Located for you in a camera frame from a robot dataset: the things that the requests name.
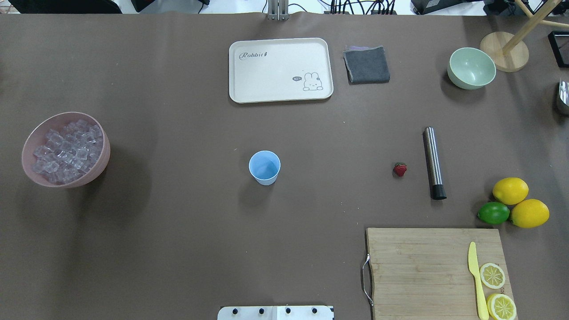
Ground light blue plastic cup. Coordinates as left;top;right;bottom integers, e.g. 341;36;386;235
248;150;281;186

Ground pile of clear ice cubes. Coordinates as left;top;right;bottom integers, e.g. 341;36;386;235
31;120;103;185

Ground cream rabbit tray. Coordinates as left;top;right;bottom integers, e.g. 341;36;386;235
229;38;334;104

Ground red strawberry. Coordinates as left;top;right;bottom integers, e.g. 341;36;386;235
393;162;407;177

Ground grey folded cloth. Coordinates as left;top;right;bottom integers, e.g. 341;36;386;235
343;45;391;84

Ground steel muddler with black tip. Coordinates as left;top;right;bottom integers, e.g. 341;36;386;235
423;126;447;200

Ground wooden cutting board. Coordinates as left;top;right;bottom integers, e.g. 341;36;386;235
366;228;508;320

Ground mint green bowl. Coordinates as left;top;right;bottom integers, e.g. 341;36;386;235
447;47;497;90

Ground green lime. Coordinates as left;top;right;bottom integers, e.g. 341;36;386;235
477;202;510;225

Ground pink bowl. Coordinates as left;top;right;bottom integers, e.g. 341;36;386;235
21;112;111;188

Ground yellow lemon upper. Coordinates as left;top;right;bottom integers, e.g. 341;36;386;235
492;177;529;205

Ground yellow lemon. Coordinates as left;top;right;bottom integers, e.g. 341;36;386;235
492;177;529;205
510;199;549;228

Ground lemon half upper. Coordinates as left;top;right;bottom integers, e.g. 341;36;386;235
480;263;506;290

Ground lemon half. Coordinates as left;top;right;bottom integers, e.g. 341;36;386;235
486;293;517;320
480;263;506;290

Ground yellow lemon lower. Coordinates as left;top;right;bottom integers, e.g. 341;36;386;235
510;199;549;228

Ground wooden stand with round base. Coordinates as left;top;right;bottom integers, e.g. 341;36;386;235
480;0;569;72

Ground yellow plastic knife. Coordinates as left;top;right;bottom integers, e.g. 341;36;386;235
468;242;489;320

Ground lemon half lower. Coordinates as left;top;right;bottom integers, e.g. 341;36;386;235
486;293;517;320

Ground aluminium camera post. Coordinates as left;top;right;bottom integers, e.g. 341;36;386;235
267;0;290;21

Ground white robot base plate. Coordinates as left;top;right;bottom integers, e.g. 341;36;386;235
217;305;335;320

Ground black frame stand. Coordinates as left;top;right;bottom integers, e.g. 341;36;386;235
547;31;569;68

